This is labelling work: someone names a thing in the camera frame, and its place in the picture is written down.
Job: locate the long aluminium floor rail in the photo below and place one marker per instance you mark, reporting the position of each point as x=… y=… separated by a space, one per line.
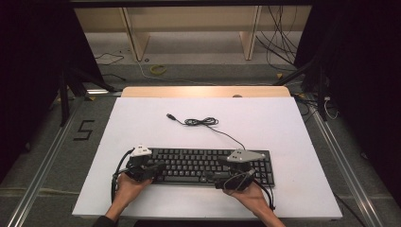
x=346 y=170
x=41 y=176

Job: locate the black curtain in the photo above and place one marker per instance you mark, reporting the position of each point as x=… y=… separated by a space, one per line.
x=362 y=78
x=31 y=63

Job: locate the person's right hand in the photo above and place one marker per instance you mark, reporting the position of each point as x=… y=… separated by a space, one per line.
x=252 y=195

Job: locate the yellow tape roll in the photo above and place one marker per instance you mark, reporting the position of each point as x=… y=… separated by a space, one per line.
x=157 y=70

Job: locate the white board table cover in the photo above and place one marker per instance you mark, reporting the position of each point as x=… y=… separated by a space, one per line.
x=258 y=126

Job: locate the black metal stand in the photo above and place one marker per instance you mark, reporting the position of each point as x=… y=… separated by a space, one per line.
x=64 y=101
x=321 y=97

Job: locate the light wooden furniture frame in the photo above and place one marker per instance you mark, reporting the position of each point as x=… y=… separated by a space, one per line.
x=135 y=34

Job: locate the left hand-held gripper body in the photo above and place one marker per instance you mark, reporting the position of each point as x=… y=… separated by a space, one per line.
x=140 y=151

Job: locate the black keyboard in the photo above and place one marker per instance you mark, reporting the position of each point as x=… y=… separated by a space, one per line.
x=189 y=167

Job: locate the person's left hand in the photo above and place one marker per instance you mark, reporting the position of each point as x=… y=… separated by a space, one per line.
x=127 y=189

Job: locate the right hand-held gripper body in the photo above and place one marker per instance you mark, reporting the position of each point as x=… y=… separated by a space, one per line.
x=244 y=156

